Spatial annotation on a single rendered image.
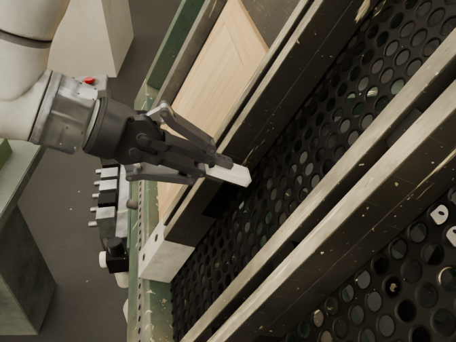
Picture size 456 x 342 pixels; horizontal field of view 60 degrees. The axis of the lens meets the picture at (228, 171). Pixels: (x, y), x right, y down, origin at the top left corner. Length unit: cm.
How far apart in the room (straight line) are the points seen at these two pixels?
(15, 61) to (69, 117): 8
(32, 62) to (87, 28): 308
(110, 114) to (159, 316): 47
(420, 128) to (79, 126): 35
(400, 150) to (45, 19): 36
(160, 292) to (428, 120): 66
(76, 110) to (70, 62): 324
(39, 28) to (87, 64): 322
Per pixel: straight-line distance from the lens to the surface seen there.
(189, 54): 124
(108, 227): 125
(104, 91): 150
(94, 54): 362
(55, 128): 49
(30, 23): 46
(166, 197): 100
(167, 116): 50
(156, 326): 83
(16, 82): 47
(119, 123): 50
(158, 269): 85
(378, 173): 37
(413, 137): 36
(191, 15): 145
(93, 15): 349
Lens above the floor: 162
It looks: 41 degrees down
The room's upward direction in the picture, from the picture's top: straight up
